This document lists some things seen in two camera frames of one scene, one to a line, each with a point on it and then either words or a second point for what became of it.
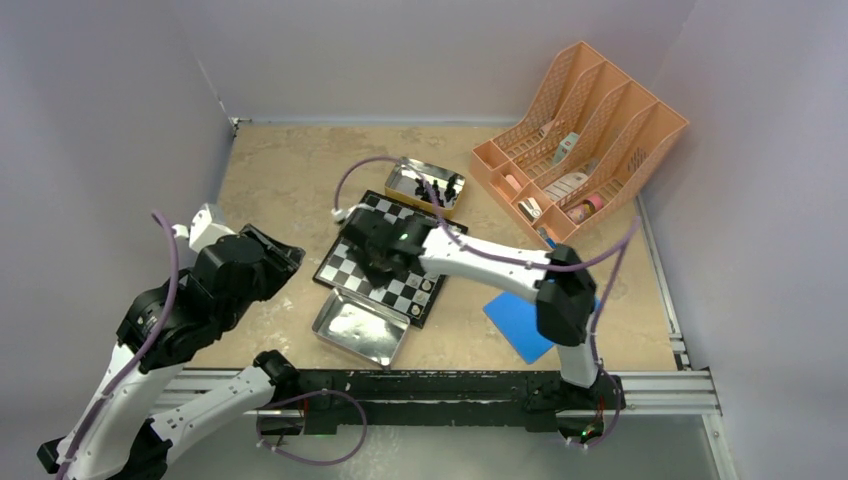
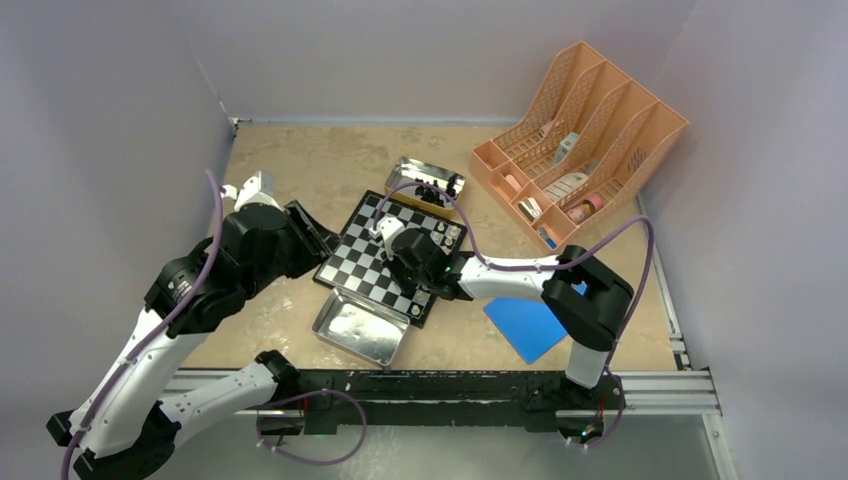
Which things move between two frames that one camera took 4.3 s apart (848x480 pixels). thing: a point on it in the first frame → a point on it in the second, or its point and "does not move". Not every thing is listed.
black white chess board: x=342 y=273 does not move
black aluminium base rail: x=578 y=400 does not move
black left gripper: x=282 y=261 → x=316 y=245
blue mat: x=517 y=314 does not move
